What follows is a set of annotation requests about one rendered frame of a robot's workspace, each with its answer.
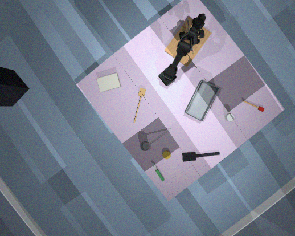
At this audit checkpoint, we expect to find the light wooden board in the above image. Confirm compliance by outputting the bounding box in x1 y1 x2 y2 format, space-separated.
165 17 212 67

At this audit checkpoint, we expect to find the yellow round disc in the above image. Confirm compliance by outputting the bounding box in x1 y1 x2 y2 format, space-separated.
162 151 171 159

